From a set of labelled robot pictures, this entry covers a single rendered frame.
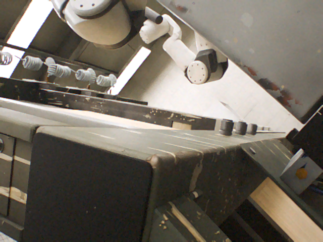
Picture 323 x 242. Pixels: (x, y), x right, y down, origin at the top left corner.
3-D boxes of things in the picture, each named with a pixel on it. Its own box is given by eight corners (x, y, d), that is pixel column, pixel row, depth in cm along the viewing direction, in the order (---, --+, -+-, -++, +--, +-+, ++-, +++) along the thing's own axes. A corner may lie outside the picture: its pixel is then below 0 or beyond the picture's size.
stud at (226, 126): (229, 137, 54) (232, 120, 54) (216, 134, 56) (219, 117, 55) (232, 136, 57) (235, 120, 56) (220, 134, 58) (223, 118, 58)
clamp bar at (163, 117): (244, 144, 110) (256, 76, 108) (19, 98, 162) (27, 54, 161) (249, 143, 119) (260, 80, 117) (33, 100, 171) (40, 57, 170)
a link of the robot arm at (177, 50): (176, 53, 119) (209, 90, 113) (159, 54, 111) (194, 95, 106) (192, 32, 112) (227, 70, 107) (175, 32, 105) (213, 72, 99)
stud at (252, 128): (255, 135, 79) (257, 124, 78) (245, 133, 80) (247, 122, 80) (256, 135, 81) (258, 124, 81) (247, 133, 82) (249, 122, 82)
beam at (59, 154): (134, 309, 20) (161, 158, 20) (18, 247, 26) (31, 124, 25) (293, 149, 218) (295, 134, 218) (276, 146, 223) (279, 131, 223)
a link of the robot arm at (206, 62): (236, 77, 107) (225, 13, 104) (219, 82, 98) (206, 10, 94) (208, 81, 115) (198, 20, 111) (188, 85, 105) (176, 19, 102)
